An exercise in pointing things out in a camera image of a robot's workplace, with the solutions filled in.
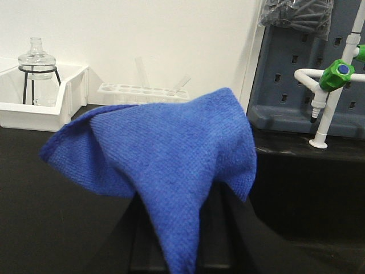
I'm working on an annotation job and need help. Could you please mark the white lab faucet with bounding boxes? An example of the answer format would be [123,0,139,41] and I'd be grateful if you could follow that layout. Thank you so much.
[294,1,364,149]

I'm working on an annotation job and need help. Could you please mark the white storage bin right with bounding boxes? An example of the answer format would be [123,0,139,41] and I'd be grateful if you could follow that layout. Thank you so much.
[1,58,88,132]

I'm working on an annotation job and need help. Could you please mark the green faucet knob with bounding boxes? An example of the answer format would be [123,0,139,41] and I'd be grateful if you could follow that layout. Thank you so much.
[319,59,355,92]

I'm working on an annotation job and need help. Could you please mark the blue microfiber cloth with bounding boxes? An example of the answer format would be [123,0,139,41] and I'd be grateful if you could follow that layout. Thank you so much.
[40,88,257,273]

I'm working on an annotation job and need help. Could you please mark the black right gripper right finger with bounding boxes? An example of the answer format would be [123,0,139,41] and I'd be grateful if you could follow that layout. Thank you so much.
[196,183,291,273]

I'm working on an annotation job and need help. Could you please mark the blue-grey pegboard drying rack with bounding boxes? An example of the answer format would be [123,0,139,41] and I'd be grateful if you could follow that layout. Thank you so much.
[248,1,364,146]

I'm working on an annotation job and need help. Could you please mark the black wire tripod stand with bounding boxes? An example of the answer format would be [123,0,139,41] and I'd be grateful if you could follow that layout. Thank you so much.
[18,64,62,105]

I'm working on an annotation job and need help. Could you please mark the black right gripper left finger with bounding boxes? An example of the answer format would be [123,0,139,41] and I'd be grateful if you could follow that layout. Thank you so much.
[94,195,169,273]

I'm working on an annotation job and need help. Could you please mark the glass test tube leaning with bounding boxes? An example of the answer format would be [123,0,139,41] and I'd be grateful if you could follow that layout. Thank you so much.
[171,74,191,95]

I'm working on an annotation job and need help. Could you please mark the black sink basin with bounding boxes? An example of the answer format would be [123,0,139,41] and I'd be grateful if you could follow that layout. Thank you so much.
[250,146,364,273]

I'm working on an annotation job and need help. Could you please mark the white test tube rack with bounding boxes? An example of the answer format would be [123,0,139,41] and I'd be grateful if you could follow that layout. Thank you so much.
[98,83,190,104]

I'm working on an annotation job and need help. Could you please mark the glass test tube upright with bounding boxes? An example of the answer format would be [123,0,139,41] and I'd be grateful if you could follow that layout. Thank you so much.
[135,57,150,88]

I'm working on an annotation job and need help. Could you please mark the glass flask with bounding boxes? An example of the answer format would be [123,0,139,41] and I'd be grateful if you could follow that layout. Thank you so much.
[18,37,56,80]

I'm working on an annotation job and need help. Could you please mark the bag of black pegs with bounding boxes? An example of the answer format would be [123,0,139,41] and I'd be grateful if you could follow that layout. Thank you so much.
[259,0,334,41]

